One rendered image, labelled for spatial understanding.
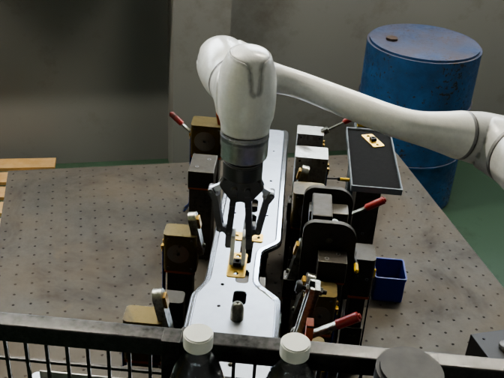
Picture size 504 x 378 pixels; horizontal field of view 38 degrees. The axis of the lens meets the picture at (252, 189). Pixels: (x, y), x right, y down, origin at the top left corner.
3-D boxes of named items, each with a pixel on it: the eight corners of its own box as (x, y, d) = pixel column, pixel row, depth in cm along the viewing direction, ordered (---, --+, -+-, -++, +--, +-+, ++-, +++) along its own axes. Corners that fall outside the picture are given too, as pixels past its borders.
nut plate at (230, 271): (229, 253, 154) (229, 248, 153) (247, 254, 154) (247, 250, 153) (226, 277, 147) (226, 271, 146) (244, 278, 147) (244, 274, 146)
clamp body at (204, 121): (184, 203, 274) (185, 114, 256) (221, 207, 274) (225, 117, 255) (181, 216, 267) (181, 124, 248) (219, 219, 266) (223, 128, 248)
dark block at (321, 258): (301, 376, 200) (318, 248, 179) (328, 378, 200) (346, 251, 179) (301, 389, 196) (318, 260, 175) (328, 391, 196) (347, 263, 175)
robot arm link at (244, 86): (282, 139, 132) (260, 109, 143) (289, 57, 124) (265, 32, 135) (223, 145, 129) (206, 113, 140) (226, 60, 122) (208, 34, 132)
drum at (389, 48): (427, 163, 464) (455, 20, 418) (467, 215, 412) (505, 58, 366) (333, 166, 453) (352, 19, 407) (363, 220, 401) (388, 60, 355)
